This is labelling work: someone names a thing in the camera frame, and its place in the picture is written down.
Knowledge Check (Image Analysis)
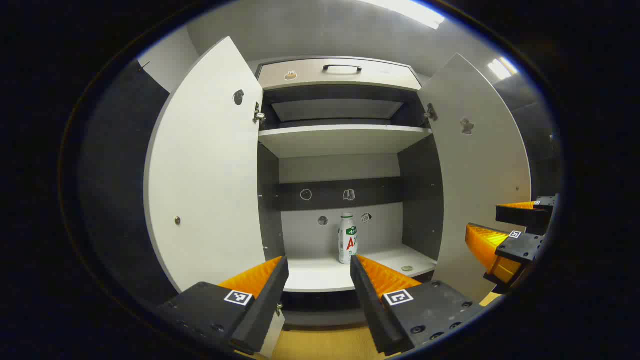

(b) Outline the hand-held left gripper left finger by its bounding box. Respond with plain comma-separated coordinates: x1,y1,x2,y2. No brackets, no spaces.
152,256,290,357

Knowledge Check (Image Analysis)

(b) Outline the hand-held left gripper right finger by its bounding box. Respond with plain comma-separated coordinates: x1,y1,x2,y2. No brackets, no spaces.
350,254,486,357

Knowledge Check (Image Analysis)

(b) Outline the white plastic bottle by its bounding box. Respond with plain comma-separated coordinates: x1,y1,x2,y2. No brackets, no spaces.
338,212,358,265

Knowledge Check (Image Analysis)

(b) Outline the grey cabinet bottom board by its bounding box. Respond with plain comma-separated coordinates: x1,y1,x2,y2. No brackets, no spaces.
282,309,371,329

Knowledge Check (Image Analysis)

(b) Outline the grey cabinet drawer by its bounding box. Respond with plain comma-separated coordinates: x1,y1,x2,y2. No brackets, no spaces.
256,58,422,92

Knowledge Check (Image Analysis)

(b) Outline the small ceiling light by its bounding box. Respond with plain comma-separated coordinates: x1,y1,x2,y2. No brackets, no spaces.
487,56,518,81

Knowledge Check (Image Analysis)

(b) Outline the black backdrop cloth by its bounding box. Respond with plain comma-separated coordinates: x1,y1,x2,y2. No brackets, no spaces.
77,60,178,306

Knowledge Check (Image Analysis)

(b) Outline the long ceiling light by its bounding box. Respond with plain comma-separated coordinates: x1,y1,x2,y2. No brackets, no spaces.
357,0,446,30

